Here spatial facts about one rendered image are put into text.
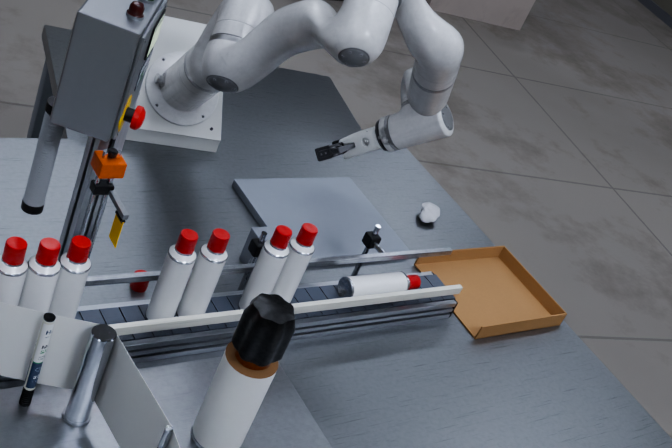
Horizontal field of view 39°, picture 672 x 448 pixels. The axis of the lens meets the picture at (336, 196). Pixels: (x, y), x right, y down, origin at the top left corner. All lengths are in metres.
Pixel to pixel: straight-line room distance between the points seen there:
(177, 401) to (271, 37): 0.74
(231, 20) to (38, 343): 0.86
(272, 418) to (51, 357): 0.41
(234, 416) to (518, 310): 1.03
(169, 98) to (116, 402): 1.02
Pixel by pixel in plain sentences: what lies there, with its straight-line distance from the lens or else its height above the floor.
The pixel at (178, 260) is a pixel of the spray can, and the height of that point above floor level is 1.04.
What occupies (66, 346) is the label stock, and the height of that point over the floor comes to 1.01.
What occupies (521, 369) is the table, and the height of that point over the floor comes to 0.83.
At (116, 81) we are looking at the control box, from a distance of 1.42.
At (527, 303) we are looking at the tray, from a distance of 2.44.
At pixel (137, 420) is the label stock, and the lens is 1.46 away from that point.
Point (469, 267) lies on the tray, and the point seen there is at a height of 0.83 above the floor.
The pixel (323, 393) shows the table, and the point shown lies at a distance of 1.88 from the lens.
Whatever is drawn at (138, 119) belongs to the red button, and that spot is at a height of 1.33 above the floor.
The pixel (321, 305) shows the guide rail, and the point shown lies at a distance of 1.94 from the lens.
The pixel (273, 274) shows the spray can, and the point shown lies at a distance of 1.82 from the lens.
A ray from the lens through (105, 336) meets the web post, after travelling 1.47.
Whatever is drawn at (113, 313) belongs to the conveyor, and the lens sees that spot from 1.79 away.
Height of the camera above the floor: 2.06
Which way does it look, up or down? 30 degrees down
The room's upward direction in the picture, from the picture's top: 25 degrees clockwise
